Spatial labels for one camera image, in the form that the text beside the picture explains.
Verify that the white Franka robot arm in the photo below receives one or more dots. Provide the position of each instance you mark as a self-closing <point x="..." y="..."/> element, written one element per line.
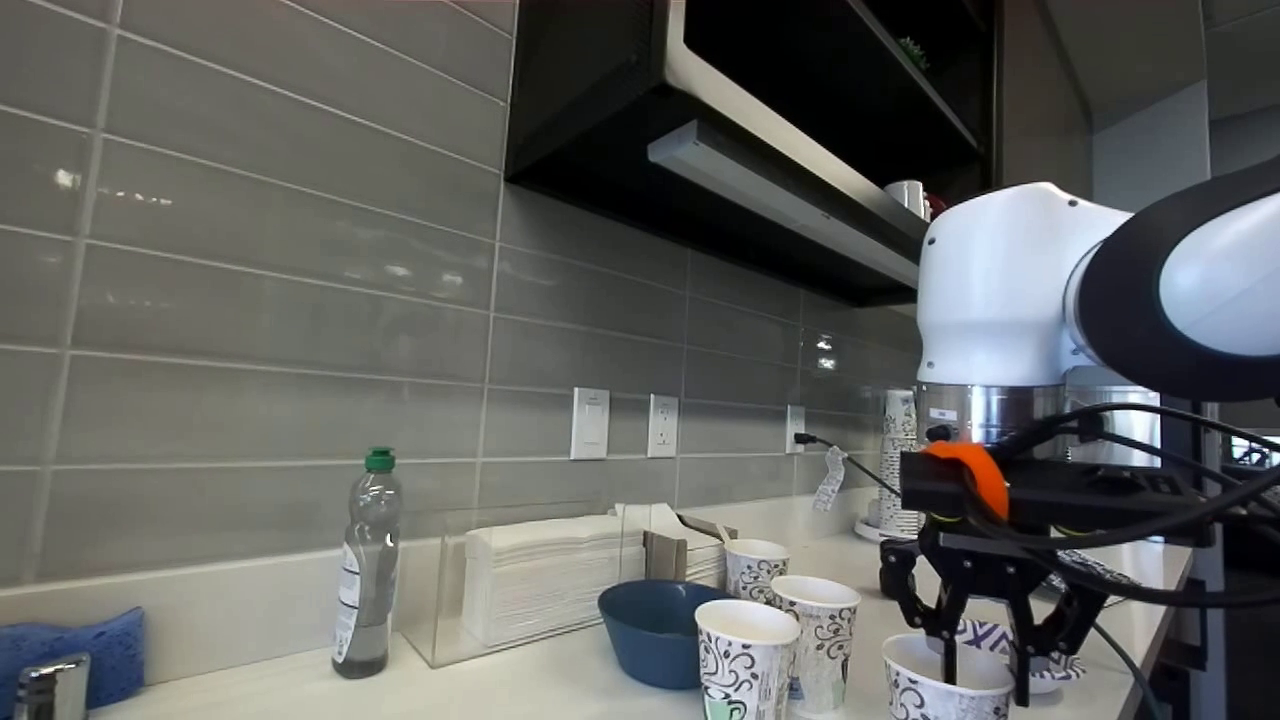
<point x="1001" y="282"/>

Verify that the white power outlet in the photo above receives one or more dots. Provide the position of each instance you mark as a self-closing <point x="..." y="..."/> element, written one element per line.
<point x="662" y="425"/>

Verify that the blue sponge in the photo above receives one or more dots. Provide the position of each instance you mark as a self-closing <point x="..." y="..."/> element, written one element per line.
<point x="66" y="643"/>

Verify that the white mug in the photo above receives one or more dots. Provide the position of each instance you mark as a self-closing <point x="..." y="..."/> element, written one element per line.
<point x="908" y="199"/>

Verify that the blue bowl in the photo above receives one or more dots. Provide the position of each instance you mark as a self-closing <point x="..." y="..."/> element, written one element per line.
<point x="646" y="638"/>

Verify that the clear bottle with green cap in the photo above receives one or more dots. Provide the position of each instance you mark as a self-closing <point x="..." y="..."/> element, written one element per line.
<point x="366" y="572"/>

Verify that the patterned paper cup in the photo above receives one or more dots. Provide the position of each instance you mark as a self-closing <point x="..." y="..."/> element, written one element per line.
<point x="741" y="664"/>
<point x="934" y="693"/>
<point x="825" y="647"/>
<point x="754" y="572"/>

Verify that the gray napkin holder box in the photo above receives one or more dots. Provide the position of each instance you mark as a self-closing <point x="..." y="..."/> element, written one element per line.
<point x="675" y="555"/>

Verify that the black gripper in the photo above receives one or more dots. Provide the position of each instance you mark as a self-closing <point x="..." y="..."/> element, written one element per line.
<point x="987" y="555"/>

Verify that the white outlet with plug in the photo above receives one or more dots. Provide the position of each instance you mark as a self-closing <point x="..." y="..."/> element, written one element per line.
<point x="795" y="425"/>

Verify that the tall stack of paper cups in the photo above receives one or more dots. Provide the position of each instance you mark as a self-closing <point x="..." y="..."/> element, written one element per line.
<point x="888" y="441"/>

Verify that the white light switch plate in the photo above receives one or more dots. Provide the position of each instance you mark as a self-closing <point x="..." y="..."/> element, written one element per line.
<point x="590" y="420"/>

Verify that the chrome faucet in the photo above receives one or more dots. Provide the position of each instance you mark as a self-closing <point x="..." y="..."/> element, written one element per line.
<point x="44" y="686"/>

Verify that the dark upper cabinet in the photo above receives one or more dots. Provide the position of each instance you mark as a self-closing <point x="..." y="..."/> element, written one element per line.
<point x="587" y="82"/>

